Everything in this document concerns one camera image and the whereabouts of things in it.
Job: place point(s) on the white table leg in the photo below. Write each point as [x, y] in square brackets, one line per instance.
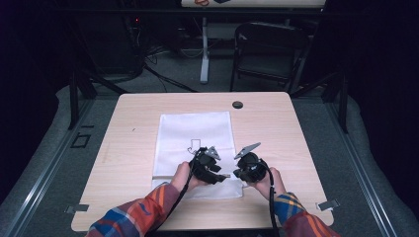
[205, 52]

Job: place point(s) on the black round table grommet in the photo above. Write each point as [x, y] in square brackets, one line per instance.
[237, 105]

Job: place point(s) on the grey metal table clip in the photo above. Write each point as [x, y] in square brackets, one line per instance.
[327, 205]
[77, 208]

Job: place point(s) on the white mesh cloth bag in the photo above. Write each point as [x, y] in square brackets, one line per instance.
[197, 128]

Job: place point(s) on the black metal frame stand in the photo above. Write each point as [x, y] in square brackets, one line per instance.
[342, 105]
[73, 98]

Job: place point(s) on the person's right hand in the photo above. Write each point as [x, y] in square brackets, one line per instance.
[268, 187]

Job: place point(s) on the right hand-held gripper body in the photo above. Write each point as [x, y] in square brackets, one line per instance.
[252, 168]

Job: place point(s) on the black folding chair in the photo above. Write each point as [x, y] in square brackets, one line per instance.
[270, 49]

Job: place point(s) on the person's left hand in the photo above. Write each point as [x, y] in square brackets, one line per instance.
[181, 176]

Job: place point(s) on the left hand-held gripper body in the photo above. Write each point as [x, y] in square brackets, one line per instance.
[204, 164]

